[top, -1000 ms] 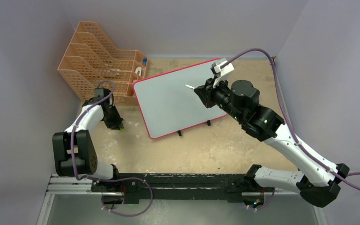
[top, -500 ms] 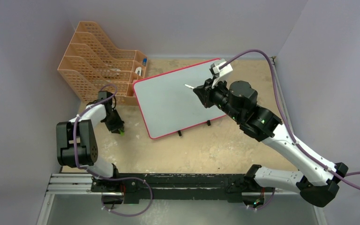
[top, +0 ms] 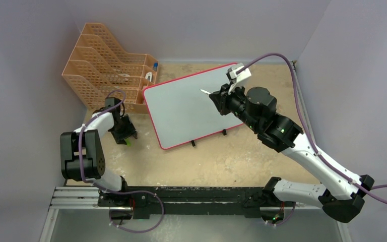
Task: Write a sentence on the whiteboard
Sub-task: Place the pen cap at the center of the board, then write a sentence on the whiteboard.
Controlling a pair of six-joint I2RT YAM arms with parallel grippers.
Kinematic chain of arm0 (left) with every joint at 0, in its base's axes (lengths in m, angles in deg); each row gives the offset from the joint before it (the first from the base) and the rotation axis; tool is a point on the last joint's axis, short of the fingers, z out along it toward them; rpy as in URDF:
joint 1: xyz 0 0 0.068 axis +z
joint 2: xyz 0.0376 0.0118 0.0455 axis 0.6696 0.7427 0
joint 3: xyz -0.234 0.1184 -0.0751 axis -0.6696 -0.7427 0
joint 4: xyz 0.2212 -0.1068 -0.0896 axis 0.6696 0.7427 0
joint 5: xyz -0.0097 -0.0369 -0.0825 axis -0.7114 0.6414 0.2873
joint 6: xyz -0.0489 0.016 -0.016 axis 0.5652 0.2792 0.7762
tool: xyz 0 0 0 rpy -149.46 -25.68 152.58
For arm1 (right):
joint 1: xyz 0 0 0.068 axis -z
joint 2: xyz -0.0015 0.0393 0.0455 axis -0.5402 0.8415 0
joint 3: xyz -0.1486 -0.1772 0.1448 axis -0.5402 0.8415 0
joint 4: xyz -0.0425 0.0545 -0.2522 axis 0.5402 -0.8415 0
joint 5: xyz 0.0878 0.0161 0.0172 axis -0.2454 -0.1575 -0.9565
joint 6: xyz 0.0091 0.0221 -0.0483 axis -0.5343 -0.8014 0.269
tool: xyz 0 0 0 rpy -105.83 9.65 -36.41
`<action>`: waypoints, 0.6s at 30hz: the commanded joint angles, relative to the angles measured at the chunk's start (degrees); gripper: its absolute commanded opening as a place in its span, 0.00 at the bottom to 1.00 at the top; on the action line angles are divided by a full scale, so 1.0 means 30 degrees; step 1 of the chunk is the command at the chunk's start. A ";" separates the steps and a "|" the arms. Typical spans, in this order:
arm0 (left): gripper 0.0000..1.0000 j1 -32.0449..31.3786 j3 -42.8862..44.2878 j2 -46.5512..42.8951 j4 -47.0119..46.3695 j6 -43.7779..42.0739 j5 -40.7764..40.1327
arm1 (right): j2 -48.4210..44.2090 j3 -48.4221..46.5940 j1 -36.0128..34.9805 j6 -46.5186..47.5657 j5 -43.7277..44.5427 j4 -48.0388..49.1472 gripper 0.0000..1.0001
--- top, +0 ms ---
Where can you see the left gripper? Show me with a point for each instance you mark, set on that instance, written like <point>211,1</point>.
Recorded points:
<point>129,131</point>

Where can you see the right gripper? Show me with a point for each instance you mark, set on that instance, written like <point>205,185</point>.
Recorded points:
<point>227,97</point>

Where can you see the pink framed whiteboard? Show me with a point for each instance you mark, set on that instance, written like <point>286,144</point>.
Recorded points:
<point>180,112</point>

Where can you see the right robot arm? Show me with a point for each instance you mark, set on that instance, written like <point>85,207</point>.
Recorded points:
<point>340,193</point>

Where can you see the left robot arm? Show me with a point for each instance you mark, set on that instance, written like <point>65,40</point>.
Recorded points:
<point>81,153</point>

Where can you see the black whiteboard stand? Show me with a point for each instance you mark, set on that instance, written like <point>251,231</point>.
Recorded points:
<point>223,132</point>

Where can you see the white stapler in organizer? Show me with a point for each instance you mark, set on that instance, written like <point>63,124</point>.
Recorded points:
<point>149,76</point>

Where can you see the orange plastic file organizer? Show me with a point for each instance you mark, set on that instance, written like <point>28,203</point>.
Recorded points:
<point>98,65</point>

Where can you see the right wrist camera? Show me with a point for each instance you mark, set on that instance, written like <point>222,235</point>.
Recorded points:
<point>238,75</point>

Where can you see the aluminium base frame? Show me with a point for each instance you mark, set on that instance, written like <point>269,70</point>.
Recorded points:
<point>211,192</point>

